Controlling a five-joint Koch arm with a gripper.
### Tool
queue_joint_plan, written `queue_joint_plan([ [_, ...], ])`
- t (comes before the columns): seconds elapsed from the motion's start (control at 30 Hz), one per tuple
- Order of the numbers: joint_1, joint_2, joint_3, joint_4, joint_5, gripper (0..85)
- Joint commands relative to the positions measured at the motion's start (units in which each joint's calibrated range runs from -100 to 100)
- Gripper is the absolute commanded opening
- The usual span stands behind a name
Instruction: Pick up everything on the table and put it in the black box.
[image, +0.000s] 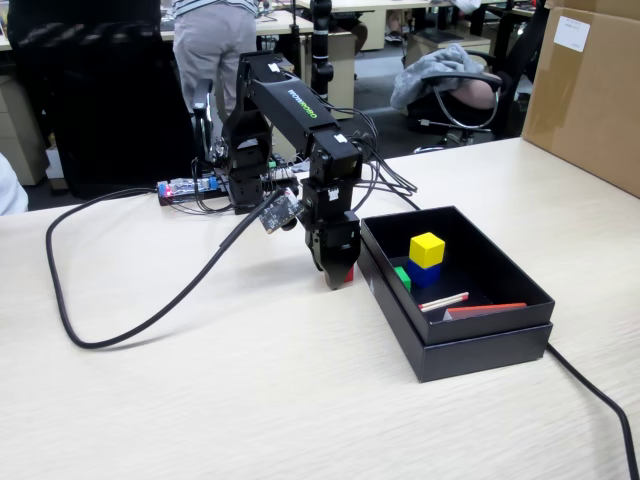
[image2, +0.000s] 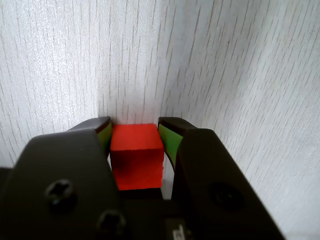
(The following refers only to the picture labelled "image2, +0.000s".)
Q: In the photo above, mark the red wooden cube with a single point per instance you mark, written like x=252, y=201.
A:
x=136, y=160

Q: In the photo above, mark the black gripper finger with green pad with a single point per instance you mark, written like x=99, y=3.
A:
x=215, y=175
x=62, y=175

